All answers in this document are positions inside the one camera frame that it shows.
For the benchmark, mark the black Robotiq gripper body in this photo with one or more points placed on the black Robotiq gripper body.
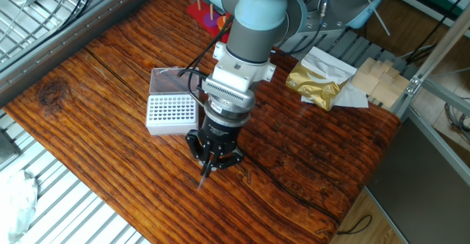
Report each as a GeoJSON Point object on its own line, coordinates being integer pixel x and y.
{"type": "Point", "coordinates": [218, 137]}

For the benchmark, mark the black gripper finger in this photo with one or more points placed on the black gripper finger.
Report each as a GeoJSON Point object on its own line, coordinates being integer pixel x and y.
{"type": "Point", "coordinates": [196, 146]}
{"type": "Point", "coordinates": [229, 160]}

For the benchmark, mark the silver UR5 robot arm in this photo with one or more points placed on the silver UR5 robot arm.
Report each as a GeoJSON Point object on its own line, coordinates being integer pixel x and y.
{"type": "Point", "coordinates": [253, 34]}

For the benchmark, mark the white pipette tip holder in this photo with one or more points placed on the white pipette tip holder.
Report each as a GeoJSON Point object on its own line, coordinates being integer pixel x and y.
{"type": "Point", "coordinates": [170, 124]}

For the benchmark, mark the clear plastic holder lid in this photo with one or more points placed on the clear plastic holder lid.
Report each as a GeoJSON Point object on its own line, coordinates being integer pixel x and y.
{"type": "Point", "coordinates": [163, 84]}

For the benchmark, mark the gold foil bag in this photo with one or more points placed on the gold foil bag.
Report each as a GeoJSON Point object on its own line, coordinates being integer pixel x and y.
{"type": "Point", "coordinates": [312, 86]}

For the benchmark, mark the wooden block stack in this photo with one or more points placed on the wooden block stack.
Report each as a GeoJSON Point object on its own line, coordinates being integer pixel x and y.
{"type": "Point", "coordinates": [382, 86]}

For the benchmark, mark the dark grey metal plate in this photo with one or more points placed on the dark grey metal plate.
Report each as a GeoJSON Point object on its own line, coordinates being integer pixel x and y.
{"type": "Point", "coordinates": [7, 148]}

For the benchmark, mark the white crumpled cloth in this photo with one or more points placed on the white crumpled cloth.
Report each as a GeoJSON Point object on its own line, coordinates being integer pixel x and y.
{"type": "Point", "coordinates": [16, 207]}

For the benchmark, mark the grey floor panel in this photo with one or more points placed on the grey floor panel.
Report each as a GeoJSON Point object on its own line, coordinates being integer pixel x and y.
{"type": "Point", "coordinates": [422, 185]}

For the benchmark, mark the grey metal rail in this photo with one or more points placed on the grey metal rail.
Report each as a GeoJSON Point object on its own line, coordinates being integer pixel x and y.
{"type": "Point", "coordinates": [55, 49]}

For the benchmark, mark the aluminium frame post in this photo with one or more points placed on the aluminium frame post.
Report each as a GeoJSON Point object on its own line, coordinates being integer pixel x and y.
{"type": "Point", "coordinates": [440, 42]}

